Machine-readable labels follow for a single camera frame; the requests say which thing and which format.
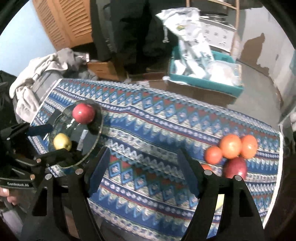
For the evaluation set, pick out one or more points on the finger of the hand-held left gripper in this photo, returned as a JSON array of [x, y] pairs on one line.
[[40, 130], [55, 156]]

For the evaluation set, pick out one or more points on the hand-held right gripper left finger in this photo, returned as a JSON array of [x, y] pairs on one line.
[[99, 172]]

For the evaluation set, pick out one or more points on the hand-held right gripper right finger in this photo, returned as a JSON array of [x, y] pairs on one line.
[[187, 172]]

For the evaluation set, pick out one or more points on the yellow apple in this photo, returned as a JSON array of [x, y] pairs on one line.
[[220, 200], [62, 141]]

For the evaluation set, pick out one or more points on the small orange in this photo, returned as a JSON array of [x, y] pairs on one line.
[[214, 154]]

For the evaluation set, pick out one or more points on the dark red apple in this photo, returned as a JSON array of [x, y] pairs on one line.
[[235, 168]]

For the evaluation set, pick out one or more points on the large orange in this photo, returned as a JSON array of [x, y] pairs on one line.
[[230, 146]]

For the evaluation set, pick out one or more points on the medium orange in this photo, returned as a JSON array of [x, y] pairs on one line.
[[249, 146]]

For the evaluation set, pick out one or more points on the person's left hand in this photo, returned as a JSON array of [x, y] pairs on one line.
[[8, 196]]

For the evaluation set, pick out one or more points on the blue patterned blanket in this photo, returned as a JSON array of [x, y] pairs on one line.
[[150, 129]]

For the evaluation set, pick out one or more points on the grey clothes pile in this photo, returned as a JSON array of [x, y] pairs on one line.
[[54, 59]]

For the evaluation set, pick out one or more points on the large cardboard box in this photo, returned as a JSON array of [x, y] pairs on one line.
[[196, 93]]

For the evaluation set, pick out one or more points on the small cardboard box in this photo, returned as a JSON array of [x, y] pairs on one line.
[[104, 68]]

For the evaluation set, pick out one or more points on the teal box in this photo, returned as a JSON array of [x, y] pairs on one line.
[[208, 84]]

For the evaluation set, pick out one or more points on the clear plastic bag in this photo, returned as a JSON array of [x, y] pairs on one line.
[[226, 74]]

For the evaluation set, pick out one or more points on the wooden louvered door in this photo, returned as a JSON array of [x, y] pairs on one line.
[[69, 20]]

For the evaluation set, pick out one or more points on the dark clothing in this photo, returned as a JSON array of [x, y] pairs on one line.
[[129, 34]]

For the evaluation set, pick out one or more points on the white printed bag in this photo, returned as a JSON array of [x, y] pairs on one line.
[[192, 41]]

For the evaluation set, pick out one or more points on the white patterned cabinet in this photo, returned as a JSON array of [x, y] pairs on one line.
[[219, 32]]

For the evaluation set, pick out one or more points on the wooden frame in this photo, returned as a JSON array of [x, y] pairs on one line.
[[236, 27]]

